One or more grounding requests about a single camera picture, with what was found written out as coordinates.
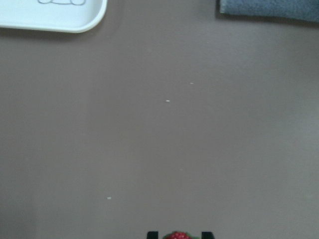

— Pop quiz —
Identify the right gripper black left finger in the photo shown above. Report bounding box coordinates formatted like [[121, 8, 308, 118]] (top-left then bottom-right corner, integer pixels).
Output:
[[147, 231, 159, 239]]

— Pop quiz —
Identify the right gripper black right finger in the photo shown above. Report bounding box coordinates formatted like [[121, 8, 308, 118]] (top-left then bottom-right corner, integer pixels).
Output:
[[201, 231, 214, 239]]

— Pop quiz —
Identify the red strawberry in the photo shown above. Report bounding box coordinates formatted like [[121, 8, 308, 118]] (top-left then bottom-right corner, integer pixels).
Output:
[[163, 231, 197, 239]]

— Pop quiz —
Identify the grey folded cloth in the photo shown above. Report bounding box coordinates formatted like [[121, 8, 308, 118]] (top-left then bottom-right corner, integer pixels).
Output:
[[220, 0, 319, 23]]

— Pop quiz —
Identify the cream rabbit tray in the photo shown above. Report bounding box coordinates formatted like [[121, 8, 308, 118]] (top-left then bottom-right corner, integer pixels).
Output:
[[0, 0, 108, 33]]

